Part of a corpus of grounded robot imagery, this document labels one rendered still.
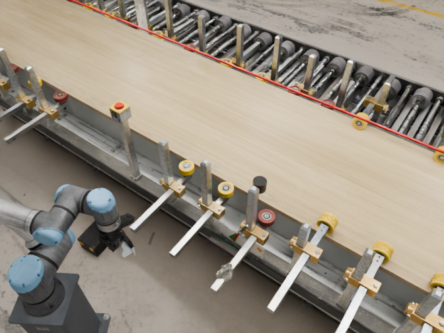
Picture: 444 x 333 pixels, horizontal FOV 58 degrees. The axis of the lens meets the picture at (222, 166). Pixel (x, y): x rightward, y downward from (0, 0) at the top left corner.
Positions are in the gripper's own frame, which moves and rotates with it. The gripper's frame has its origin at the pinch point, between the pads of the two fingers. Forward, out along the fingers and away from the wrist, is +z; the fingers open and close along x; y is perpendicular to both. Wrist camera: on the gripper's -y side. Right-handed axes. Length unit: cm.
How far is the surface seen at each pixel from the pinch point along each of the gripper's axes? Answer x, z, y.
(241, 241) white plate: 35, 19, -40
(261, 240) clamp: 46, 7, -40
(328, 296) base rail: 82, 24, -40
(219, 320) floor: 32, 94, -26
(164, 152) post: -10.1, -15.2, -42.6
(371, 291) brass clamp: 95, -2, -38
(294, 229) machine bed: 53, 21, -62
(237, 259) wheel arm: 42.0, 7.7, -25.6
